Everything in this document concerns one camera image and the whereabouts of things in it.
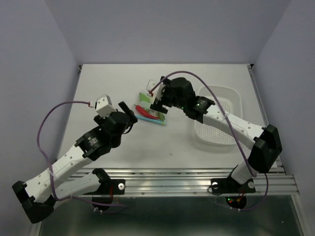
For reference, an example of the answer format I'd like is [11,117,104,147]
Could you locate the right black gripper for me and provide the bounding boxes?
[150,76,186,113]

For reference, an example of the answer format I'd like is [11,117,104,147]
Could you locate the red toy chili pepper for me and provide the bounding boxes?
[135,105,159,120]

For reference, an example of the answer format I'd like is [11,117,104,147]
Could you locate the green toy pepper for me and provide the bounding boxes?
[135,92,166,125]

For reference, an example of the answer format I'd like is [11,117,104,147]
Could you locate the clear zip top bag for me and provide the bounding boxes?
[134,81,166,126]

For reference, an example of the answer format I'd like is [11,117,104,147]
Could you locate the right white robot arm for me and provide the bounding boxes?
[149,77,283,192]

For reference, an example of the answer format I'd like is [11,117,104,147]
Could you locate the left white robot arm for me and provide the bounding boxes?
[12,98,138,224]

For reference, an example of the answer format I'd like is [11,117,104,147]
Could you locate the white perforated plastic basket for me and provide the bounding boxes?
[193,85,244,147]

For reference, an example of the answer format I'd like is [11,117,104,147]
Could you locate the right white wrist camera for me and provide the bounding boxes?
[146,80,165,104]

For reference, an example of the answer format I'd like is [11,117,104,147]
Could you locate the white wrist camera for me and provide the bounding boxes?
[146,80,165,104]
[95,94,116,118]

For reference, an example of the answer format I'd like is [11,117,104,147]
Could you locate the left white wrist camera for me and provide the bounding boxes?
[95,94,116,118]

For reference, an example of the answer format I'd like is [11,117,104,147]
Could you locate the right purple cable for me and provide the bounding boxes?
[147,70,269,212]

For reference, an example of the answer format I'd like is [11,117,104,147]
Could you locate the purple cable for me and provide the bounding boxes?
[36,100,127,214]
[147,70,269,212]

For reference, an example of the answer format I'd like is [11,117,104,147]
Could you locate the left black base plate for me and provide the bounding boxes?
[84,179,126,195]

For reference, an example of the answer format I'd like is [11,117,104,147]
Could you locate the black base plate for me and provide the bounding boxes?
[84,179,126,195]
[208,177,256,195]

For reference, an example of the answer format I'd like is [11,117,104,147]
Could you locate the aluminium frame rail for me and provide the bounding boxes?
[105,167,299,197]

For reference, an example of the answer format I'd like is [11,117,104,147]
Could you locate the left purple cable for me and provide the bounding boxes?
[36,100,127,214]

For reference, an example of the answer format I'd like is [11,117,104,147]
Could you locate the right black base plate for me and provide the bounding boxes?
[208,177,256,195]

